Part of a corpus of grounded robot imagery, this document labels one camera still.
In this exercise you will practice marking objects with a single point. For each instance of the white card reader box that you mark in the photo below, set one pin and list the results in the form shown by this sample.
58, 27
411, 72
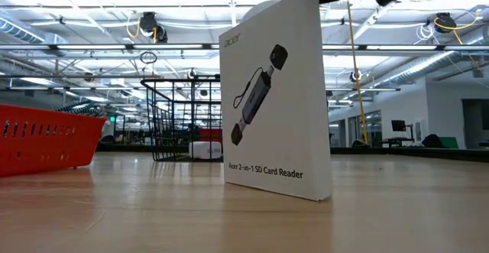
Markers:
290, 130

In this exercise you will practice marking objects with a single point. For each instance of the black monitor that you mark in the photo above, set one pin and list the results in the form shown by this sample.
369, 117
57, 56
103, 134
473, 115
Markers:
398, 125

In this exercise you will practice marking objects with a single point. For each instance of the green panel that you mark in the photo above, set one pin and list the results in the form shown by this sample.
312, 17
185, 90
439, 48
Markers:
451, 143

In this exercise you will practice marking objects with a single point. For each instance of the red cabinet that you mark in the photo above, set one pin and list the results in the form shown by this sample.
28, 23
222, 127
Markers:
210, 134

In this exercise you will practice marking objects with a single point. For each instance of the red plastic basket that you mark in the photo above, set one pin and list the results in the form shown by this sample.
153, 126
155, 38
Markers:
46, 150

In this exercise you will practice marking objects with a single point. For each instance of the silver ventilation duct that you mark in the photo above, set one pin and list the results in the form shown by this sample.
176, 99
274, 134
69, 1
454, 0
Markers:
416, 69
19, 29

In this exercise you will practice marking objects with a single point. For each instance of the black aluminium table frame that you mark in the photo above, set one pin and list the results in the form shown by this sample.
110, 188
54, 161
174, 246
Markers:
420, 154

